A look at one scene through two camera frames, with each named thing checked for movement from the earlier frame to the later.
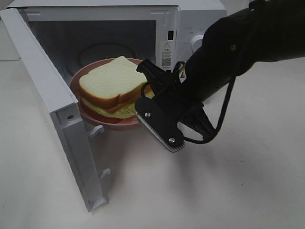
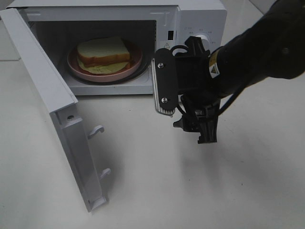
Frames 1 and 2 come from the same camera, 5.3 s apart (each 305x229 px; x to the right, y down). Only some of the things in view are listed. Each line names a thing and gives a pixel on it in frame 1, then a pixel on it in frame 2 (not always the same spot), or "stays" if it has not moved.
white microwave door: x=62 y=103 stays
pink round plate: x=126 y=124 -> x=135 y=65
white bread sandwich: x=111 y=91 -> x=103 y=56
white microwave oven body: x=153 y=33 stays
